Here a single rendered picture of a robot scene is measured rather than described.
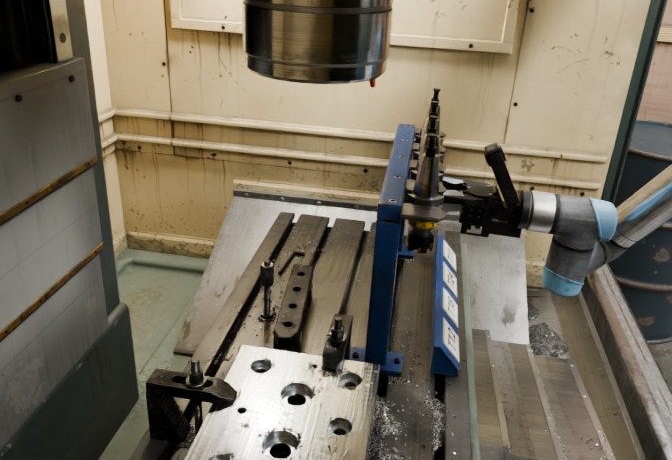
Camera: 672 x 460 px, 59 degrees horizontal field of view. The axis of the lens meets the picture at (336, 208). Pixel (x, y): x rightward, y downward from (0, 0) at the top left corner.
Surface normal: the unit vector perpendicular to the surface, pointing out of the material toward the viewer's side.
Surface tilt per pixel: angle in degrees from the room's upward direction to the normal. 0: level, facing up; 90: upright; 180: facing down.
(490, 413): 7
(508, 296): 24
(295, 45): 90
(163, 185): 90
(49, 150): 90
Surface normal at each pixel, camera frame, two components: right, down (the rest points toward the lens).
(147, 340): 0.05, -0.91
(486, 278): -0.02, -0.66
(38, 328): 0.99, 0.11
